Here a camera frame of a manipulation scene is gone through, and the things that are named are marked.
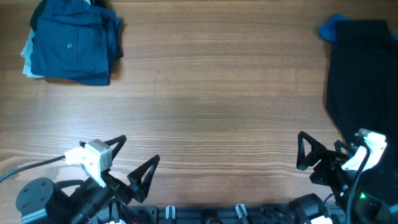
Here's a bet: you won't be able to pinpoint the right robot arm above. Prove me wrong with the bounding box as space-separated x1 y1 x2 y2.
296 128 397 223

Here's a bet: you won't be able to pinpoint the navy blue shorts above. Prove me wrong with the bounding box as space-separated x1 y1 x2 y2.
30 0 123 86

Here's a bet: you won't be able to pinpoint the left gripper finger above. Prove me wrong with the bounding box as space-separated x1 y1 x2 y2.
104 135 127 160
127 154 160 203

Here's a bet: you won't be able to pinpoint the right white rail clip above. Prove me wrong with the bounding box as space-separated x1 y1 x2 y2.
235 204 248 219

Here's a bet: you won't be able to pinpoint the left black camera cable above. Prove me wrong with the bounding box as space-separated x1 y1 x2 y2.
0 154 67 184

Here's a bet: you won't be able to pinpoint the bright blue garment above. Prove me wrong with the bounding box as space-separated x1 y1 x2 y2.
318 13 369 44

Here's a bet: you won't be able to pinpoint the black folded garment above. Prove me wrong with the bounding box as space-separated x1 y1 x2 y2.
30 0 47 32

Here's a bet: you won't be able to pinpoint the white folded garment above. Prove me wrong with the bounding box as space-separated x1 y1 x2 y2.
21 29 43 78

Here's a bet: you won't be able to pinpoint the left white rail clip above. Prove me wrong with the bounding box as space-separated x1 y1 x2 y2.
165 205 176 220

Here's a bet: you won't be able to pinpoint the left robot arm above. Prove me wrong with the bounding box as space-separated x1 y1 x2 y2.
16 135 160 223

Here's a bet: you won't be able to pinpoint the white rail clip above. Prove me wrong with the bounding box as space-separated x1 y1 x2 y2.
165 205 176 220
235 204 248 219

